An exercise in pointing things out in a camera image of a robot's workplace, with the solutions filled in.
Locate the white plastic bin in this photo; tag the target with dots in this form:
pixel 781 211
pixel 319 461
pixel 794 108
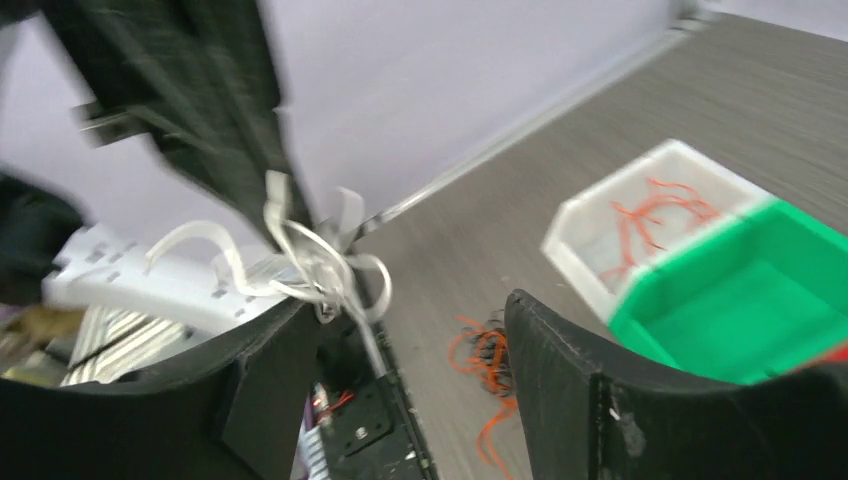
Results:
pixel 607 237

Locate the red plastic bin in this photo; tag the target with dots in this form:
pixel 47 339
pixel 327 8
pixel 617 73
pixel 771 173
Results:
pixel 836 355

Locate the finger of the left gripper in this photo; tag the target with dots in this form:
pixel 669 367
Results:
pixel 196 76

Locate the green plastic bin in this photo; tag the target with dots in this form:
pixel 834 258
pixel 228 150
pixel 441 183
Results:
pixel 761 297

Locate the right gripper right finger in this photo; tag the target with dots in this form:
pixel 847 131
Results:
pixel 591 409

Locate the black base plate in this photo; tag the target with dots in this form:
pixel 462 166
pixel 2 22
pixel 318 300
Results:
pixel 361 426

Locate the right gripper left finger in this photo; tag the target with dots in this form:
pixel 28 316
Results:
pixel 229 408

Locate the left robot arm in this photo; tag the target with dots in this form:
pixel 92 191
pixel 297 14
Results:
pixel 51 253

